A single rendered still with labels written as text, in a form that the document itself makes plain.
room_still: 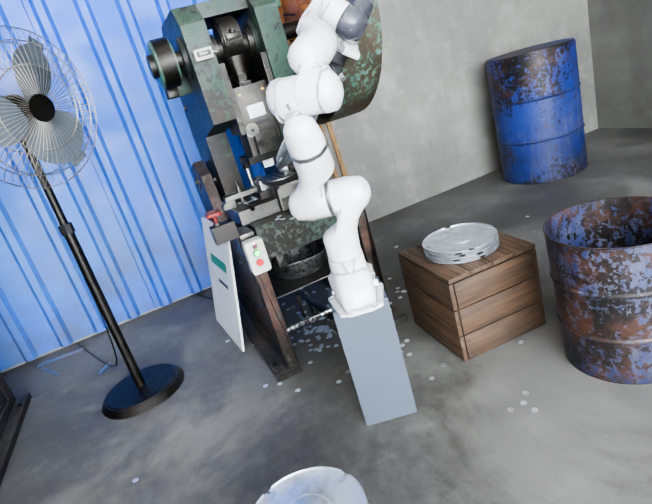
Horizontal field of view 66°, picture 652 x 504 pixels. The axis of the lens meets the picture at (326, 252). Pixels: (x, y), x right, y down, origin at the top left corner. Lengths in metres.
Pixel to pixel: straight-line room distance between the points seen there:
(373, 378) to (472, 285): 0.50
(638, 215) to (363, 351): 1.04
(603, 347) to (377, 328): 0.70
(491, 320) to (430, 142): 2.25
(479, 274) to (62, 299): 2.49
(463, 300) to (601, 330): 0.45
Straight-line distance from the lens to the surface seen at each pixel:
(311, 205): 1.50
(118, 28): 3.34
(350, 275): 1.55
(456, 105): 4.16
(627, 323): 1.74
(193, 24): 2.10
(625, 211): 2.01
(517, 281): 2.02
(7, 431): 2.85
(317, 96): 1.35
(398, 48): 3.90
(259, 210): 2.12
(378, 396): 1.76
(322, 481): 1.37
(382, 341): 1.65
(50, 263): 3.40
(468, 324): 1.95
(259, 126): 2.17
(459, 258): 1.94
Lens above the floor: 1.15
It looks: 20 degrees down
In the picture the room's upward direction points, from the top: 16 degrees counter-clockwise
